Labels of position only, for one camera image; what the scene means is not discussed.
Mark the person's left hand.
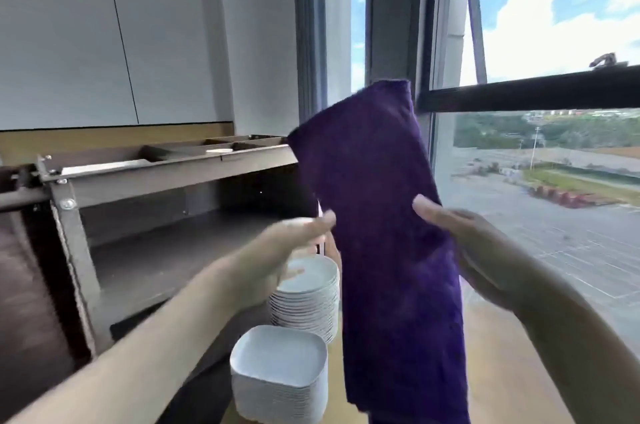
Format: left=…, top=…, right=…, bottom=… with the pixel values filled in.
left=220, top=210, right=343, bottom=310

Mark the stack of square white plates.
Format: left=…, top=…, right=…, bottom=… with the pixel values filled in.
left=229, top=325, right=329, bottom=424

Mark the window handle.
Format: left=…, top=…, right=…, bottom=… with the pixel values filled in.
left=588, top=53, right=629, bottom=69

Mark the dark brown shelf cart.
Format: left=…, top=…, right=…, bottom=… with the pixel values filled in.
left=0, top=134, right=321, bottom=424

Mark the stack of round white plates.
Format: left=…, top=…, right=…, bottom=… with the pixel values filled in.
left=268, top=218, right=342, bottom=345

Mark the person's left forearm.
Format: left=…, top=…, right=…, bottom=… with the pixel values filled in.
left=0, top=259, right=261, bottom=424

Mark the dark window frame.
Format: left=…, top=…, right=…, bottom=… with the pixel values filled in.
left=293, top=0, right=640, bottom=139

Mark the person's right hand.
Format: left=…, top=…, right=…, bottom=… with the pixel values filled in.
left=411, top=195, right=538, bottom=313

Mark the person's right forearm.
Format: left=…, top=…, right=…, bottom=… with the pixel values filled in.
left=512, top=266, right=640, bottom=424

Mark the purple cloth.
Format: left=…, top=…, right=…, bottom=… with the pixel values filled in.
left=287, top=80, right=471, bottom=424

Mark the white wall cabinet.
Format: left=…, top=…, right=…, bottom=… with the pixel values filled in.
left=0, top=0, right=296, bottom=131

